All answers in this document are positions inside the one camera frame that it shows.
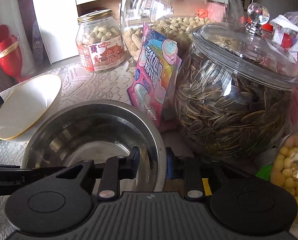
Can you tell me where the stainless steel bowl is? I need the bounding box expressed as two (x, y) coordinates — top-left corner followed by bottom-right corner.
(21, 99), (166, 192)

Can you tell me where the white gold-rimmed ceramic bowl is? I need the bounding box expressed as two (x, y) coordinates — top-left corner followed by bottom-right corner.
(0, 74), (62, 142)

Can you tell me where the pink candy bag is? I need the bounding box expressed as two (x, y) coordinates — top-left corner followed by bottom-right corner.
(127, 23), (182, 132)

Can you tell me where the yellow candy ball container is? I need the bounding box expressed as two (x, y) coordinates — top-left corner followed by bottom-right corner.
(256, 130), (298, 224)

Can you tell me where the glass sunflower seed jar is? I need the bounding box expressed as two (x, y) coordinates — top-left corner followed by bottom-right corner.
(174, 3), (298, 160)

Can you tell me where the peanut jar with red label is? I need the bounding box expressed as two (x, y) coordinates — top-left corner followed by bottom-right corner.
(76, 9), (125, 72)

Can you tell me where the large clear peanut jar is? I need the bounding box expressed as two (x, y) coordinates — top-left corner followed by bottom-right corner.
(120, 0), (245, 61)

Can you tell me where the white TV cabinet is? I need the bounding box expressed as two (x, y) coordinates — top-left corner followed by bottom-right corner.
(33, 0), (131, 63)

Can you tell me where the red pedestal trash bin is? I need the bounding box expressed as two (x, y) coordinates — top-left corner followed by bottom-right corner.
(0, 24), (31, 83)

